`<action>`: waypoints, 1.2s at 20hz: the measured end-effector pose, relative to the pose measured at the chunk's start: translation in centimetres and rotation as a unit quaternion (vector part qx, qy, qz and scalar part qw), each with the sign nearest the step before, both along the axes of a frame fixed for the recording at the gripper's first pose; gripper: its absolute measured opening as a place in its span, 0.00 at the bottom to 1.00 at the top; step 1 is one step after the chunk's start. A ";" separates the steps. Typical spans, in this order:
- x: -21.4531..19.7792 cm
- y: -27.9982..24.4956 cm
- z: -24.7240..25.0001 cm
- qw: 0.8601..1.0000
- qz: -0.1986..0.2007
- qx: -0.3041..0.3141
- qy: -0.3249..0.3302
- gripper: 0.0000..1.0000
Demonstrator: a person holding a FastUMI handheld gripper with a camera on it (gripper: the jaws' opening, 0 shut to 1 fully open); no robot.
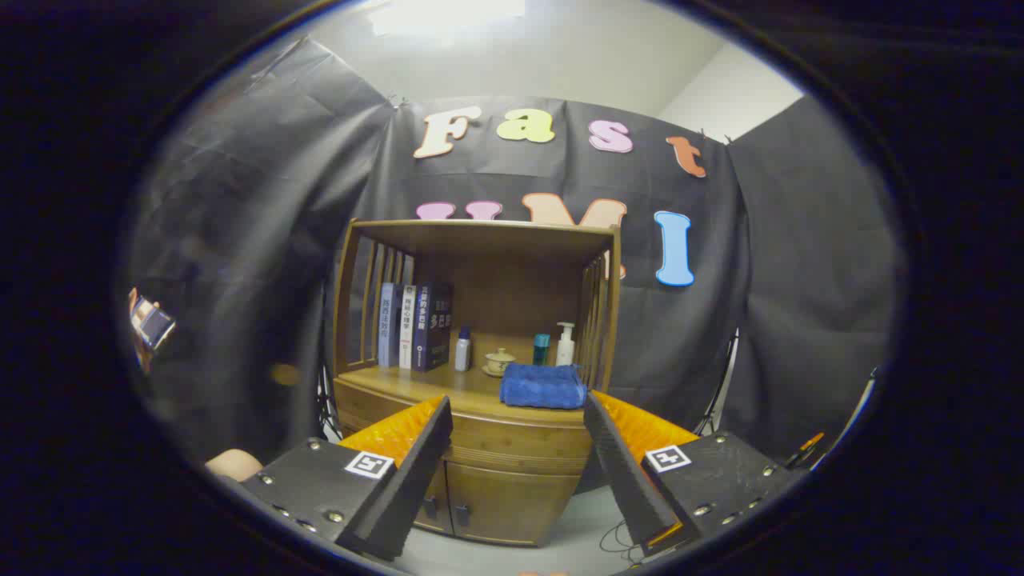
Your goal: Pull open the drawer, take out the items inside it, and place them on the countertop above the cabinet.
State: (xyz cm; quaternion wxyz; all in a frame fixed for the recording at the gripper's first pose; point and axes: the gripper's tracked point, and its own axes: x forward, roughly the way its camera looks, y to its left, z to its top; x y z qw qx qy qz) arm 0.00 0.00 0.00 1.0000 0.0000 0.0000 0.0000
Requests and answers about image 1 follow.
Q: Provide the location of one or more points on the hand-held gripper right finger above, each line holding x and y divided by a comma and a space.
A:
620, 472

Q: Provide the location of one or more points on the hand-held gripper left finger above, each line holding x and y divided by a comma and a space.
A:
416, 472

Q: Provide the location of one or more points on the wooden countertop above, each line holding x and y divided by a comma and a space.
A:
432, 384

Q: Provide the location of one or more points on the wooden cabinet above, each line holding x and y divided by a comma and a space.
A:
512, 288

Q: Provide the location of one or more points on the black light stand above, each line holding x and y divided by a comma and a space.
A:
326, 408

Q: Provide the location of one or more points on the blue folded towel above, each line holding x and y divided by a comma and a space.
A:
544, 386

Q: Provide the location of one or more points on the white bottle with blue cap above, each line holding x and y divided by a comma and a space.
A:
462, 352

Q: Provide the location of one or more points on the white pump bottle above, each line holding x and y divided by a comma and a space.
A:
566, 350

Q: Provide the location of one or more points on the beige lidded teacup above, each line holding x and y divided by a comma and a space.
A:
500, 362

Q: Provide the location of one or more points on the white book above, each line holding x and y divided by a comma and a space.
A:
407, 328

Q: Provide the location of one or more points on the teal bottle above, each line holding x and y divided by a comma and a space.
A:
542, 350

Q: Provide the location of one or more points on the dark blue book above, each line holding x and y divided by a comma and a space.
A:
436, 328

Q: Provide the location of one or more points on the light blue book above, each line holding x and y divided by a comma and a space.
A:
390, 328

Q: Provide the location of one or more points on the person's bare knee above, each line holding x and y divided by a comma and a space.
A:
236, 464

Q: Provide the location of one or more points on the orange and black tool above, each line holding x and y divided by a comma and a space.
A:
808, 448

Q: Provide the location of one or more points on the black backdrop cloth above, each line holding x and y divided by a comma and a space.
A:
800, 280

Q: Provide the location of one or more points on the smartphone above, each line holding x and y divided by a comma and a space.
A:
154, 324

